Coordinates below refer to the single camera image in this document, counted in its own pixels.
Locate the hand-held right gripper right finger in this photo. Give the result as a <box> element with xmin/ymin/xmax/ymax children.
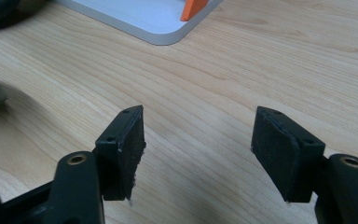
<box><xmin>250</xmin><ymin>105</ymin><xmax>326</xmax><ymax>204</ymax></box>

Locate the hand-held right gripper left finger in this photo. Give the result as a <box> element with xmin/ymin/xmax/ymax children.
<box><xmin>94</xmin><ymin>105</ymin><xmax>147</xmax><ymax>202</ymax></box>

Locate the dark object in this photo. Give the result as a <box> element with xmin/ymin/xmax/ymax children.
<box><xmin>0</xmin><ymin>0</ymin><xmax>49</xmax><ymax>34</ymax></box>

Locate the white tray with grey rim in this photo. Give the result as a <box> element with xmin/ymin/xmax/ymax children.
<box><xmin>54</xmin><ymin>0</ymin><xmax>225</xmax><ymax>47</ymax></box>

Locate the orange block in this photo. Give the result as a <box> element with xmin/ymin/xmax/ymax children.
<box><xmin>180</xmin><ymin>0</ymin><xmax>210</xmax><ymax>22</ymax></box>

